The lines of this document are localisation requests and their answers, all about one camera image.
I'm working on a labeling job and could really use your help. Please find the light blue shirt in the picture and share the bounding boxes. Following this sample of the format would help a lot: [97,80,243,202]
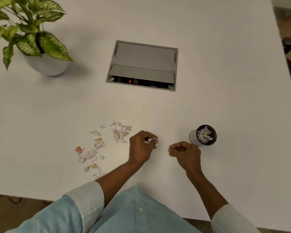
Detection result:
[4,181,262,233]

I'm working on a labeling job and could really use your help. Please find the person's left forearm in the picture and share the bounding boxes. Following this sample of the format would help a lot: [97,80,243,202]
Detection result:
[95,160,144,209]

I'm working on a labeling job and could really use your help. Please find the person's left hand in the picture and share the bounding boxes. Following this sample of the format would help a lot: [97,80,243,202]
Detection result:
[128,130,158,165]

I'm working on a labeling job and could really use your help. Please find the person's right hand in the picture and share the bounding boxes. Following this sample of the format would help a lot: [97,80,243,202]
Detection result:
[168,141,202,175]

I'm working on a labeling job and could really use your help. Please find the black round cup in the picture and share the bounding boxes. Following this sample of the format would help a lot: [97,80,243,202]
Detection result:
[189,125,217,146]

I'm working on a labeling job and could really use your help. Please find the green variegated leafy plant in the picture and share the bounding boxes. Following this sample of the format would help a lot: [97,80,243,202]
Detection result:
[0,0,74,71]

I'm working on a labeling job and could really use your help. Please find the white plant pot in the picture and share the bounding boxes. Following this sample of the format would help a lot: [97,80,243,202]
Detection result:
[21,31,70,76]

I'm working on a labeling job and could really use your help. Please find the black floor cable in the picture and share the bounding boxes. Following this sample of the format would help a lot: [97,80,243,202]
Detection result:
[0,194,23,205]

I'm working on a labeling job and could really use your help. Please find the person's right forearm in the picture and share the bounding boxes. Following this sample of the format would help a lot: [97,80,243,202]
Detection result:
[186,167,229,221]

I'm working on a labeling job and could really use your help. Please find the grey table cable box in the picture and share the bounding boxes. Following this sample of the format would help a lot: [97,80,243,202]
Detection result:
[106,40,178,92]

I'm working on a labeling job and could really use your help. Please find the pile of torn paper bits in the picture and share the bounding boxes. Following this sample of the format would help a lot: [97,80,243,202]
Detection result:
[75,120,132,180]

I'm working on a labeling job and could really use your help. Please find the paper bits in cup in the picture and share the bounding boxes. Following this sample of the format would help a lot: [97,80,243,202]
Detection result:
[197,127,214,144]

